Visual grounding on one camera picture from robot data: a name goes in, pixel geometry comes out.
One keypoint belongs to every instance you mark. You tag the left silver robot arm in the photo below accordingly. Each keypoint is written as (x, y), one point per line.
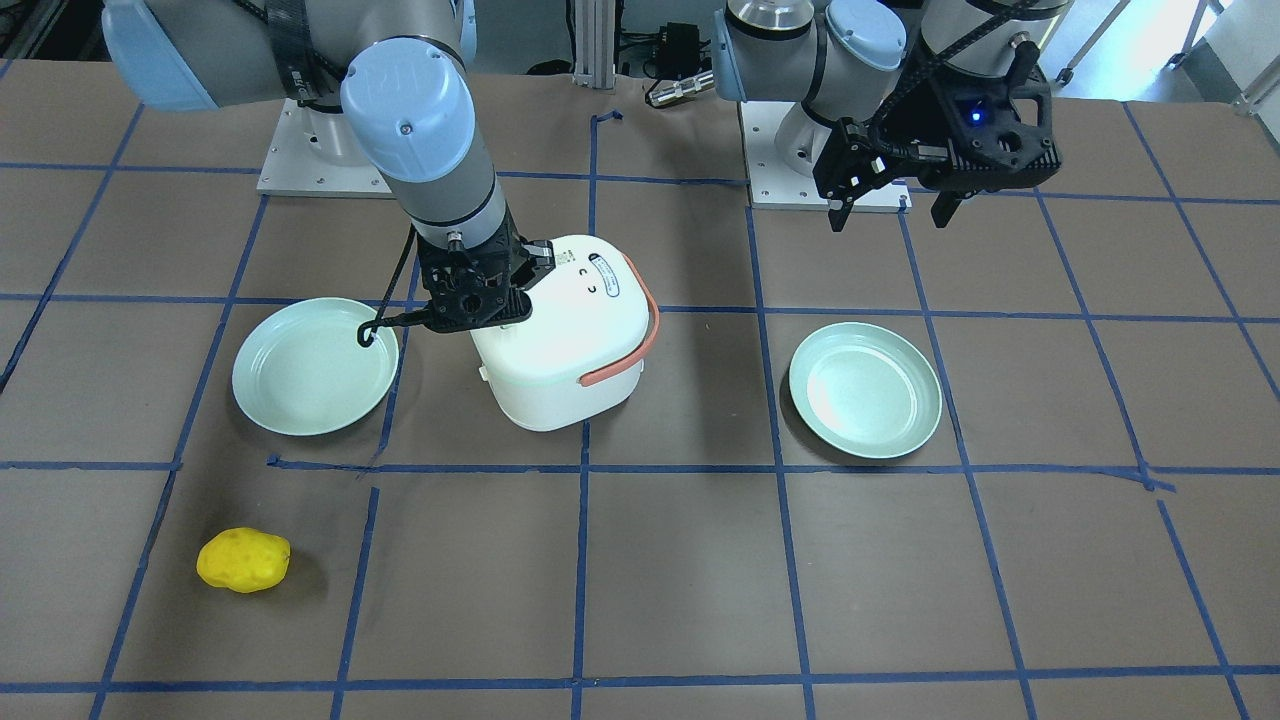
(845, 58)

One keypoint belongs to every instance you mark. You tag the yellow toy potato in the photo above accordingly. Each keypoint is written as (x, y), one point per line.
(244, 560)

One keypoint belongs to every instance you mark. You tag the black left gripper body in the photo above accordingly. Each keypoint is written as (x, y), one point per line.
(926, 124)

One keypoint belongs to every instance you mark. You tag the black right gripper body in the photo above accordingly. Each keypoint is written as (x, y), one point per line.
(531, 259)

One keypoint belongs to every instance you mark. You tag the light green plate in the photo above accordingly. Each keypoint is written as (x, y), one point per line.
(865, 390)
(302, 372)

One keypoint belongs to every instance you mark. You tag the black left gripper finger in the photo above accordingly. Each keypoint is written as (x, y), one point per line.
(945, 206)
(838, 213)

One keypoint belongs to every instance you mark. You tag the white toy rice cooker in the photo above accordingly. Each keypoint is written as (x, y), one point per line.
(582, 349)

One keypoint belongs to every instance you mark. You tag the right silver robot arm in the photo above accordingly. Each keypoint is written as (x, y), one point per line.
(396, 71)

